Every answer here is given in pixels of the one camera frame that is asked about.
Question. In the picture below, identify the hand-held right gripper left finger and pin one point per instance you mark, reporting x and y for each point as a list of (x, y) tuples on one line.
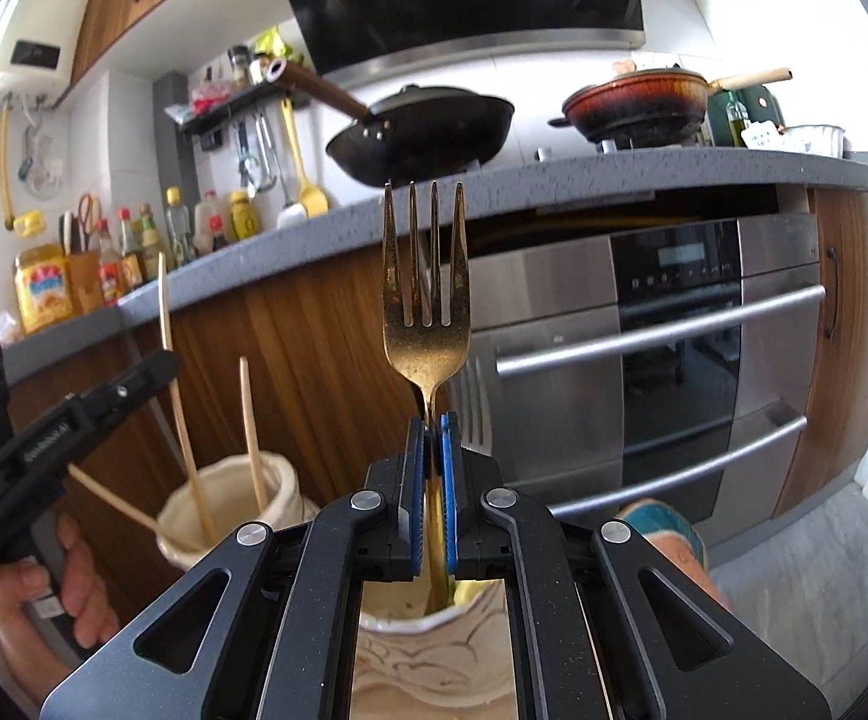
[(416, 495)]

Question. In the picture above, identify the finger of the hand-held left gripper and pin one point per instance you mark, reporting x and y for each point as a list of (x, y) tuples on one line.
[(126, 390)]

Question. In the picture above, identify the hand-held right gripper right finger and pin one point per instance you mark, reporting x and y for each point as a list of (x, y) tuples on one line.
[(449, 495)]

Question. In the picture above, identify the white ceramic utensil holder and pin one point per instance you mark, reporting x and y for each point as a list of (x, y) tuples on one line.
[(284, 495)]

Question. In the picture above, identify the gold fork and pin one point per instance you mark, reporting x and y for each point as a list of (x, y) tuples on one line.
[(426, 345)]

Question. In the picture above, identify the person's left hand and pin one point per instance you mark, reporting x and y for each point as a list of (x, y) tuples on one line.
[(92, 592)]

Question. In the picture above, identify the red label sauce bottle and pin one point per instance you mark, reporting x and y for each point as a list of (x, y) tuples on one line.
[(110, 277)]

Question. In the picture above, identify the wooden knife block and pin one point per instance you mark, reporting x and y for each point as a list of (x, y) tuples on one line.
[(85, 281)]

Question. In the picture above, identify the dark soy sauce bottle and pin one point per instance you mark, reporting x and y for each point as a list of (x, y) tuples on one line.
[(131, 262)]

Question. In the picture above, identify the yellow seasoning jar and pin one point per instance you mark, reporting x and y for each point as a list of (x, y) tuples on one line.
[(44, 292)]

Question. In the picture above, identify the brown sauce bottle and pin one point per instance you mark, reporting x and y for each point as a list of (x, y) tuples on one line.
[(150, 247)]

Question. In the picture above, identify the yellow capped oil bottle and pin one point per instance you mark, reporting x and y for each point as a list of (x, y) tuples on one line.
[(179, 229)]

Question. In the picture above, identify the yellow valve cap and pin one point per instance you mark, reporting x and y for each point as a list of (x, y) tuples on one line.
[(30, 225)]

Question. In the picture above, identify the clear red capped bottle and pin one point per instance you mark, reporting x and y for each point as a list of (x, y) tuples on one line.
[(207, 214)]

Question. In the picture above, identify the small yellow jar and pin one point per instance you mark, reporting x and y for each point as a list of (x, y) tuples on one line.
[(245, 217)]

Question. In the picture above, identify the printed tablecloth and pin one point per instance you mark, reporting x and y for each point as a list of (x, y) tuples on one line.
[(666, 532)]

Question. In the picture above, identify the stainless steel oven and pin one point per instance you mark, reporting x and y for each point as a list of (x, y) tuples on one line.
[(674, 360)]

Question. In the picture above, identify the black hanging utensil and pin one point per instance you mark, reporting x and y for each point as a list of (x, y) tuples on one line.
[(245, 154)]

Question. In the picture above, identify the yellow hanging spatula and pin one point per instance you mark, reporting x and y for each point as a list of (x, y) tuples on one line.
[(314, 199)]

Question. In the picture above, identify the metal hanging ladle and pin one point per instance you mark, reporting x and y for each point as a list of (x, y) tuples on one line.
[(267, 154)]

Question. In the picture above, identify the red packet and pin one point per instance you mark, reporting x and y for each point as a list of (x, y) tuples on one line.
[(210, 94)]

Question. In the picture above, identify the dark spice jar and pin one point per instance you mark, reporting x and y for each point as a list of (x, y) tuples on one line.
[(239, 66)]

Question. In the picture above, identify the black wok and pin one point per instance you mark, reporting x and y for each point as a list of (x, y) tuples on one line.
[(419, 135)]

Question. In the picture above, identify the yellow green packet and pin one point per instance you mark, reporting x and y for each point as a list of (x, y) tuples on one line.
[(275, 45)]

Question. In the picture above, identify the white water heater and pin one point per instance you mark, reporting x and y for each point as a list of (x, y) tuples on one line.
[(36, 22)]

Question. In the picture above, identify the narrow wooden lower cabinet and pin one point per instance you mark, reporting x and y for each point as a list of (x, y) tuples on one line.
[(846, 360)]

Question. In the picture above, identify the red lidded pan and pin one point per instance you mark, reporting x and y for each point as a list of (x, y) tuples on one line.
[(636, 109)]

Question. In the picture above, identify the green glass bottle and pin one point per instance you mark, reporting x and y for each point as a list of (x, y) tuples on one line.
[(736, 120)]

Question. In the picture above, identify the green kitchen appliance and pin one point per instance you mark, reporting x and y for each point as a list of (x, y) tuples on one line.
[(767, 109)]

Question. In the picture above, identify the white foil container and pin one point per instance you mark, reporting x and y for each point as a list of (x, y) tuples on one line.
[(808, 139)]

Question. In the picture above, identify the black wall spice rack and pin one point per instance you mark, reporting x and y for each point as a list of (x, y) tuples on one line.
[(231, 105)]

